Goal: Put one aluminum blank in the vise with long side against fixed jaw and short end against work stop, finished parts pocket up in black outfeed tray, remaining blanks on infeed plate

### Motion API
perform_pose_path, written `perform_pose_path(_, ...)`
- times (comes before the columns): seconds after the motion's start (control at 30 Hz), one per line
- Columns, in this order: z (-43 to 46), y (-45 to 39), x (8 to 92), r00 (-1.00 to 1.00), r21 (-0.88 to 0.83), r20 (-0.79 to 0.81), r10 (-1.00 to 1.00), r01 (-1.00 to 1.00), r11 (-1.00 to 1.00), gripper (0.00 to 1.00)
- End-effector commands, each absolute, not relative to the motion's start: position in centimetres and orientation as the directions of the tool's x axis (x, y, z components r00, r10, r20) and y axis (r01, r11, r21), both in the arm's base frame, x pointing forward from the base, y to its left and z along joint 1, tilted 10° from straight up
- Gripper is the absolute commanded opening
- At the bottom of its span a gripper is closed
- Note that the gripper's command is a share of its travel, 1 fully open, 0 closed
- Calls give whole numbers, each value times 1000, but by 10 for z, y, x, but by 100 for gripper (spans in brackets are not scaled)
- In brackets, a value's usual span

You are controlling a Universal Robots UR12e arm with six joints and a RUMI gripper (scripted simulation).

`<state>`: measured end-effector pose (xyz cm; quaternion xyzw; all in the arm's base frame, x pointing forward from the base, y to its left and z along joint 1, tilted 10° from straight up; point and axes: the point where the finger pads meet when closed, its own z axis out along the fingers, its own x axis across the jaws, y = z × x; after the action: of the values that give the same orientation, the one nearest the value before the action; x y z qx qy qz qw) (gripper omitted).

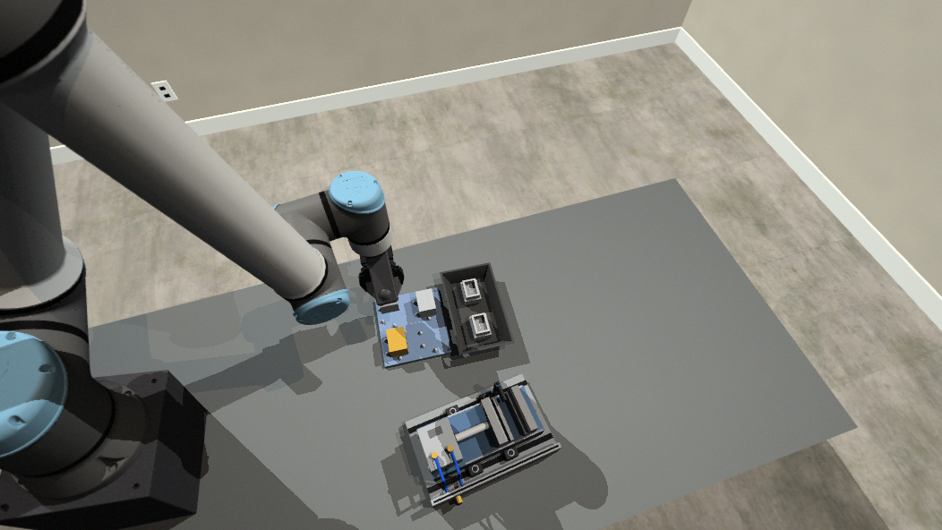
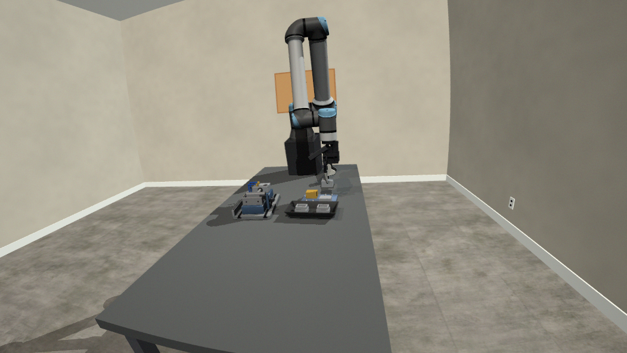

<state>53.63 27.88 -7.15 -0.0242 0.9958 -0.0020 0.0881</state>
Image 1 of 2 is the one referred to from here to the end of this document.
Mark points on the yellow brass block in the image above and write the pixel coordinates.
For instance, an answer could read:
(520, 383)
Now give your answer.
(397, 341)

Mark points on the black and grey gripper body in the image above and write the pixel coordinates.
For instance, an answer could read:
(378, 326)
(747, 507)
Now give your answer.
(365, 270)

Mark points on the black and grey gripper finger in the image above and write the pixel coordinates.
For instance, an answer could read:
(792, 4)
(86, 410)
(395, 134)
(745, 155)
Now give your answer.
(367, 286)
(399, 278)

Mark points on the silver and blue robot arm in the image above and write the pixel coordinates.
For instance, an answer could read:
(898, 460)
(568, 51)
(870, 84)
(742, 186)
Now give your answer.
(64, 434)

